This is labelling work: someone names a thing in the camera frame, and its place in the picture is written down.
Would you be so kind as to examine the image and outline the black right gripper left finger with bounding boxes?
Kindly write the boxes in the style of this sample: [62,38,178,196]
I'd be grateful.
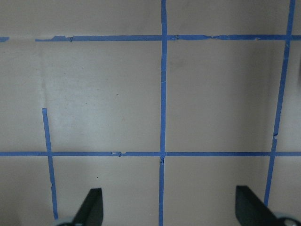
[72,188,103,226]

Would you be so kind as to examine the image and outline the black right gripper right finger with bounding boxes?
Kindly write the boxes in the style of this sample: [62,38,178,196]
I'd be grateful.
[235,186,281,226]

